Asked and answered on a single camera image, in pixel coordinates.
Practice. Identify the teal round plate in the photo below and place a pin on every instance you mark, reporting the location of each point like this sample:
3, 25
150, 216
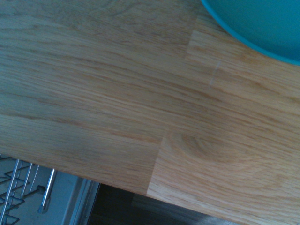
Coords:
262, 23

